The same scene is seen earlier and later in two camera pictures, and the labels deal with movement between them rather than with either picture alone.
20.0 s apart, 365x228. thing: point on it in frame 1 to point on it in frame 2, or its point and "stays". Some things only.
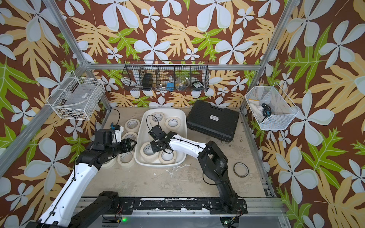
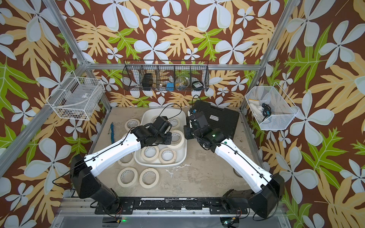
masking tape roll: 167,158 stays
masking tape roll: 172,122 stays
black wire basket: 166,75 stays
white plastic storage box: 174,120 stays
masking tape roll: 132,125 stays
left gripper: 128,145 to 168,140
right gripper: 154,147 to 187,129
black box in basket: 147,80 stays
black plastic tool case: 212,121 stays
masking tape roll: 147,153 to 127,177
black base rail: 128,206 stays
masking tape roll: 110,163 to 128,160
